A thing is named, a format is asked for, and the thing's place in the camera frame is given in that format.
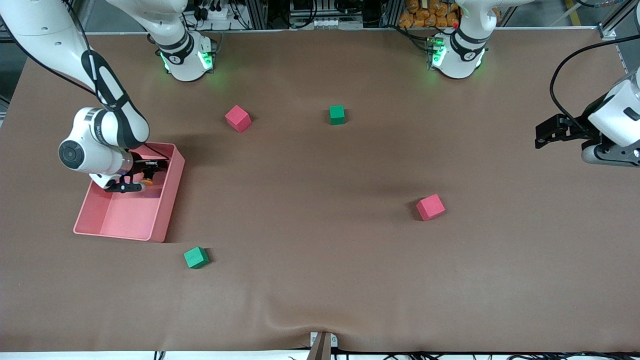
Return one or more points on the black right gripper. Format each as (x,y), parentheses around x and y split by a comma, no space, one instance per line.
(140,167)

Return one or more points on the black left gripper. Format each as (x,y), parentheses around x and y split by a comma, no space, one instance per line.
(581,125)

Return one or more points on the orange-capped black push button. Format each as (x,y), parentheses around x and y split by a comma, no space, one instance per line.
(147,182)

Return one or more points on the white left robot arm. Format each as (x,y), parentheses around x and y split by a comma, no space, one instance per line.
(615,115)

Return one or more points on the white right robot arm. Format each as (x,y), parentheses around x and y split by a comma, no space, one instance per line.
(95,155)

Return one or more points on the pink plastic bin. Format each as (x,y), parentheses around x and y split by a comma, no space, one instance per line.
(130,215)

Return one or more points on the red foam cube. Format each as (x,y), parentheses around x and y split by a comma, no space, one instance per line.
(430,207)
(237,119)

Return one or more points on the green foam cube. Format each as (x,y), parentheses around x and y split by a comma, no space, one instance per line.
(337,115)
(195,258)

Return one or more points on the metal corner clamp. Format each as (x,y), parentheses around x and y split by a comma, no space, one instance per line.
(608,32)

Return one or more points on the white power strip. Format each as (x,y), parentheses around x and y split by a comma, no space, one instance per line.
(220,14)

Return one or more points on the orange packets pile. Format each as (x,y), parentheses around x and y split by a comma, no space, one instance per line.
(425,14)

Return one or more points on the brown table mat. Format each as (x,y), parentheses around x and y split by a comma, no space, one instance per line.
(320,280)

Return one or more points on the white terminal block row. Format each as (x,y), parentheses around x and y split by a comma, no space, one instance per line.
(327,23)

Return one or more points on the brown mounting bar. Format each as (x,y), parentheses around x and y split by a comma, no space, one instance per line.
(320,350)

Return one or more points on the aluminium frame profile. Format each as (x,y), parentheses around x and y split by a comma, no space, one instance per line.
(617,15)

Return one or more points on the grey metal bracket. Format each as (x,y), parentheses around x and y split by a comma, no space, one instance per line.
(333,340)

